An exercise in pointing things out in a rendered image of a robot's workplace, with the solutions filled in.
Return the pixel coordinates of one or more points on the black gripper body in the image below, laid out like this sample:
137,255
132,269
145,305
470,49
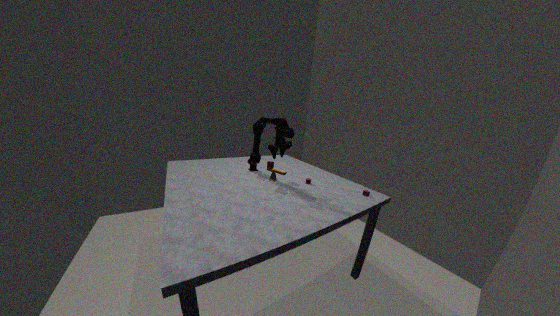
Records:
276,144

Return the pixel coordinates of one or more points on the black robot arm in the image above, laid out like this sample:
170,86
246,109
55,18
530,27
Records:
282,130

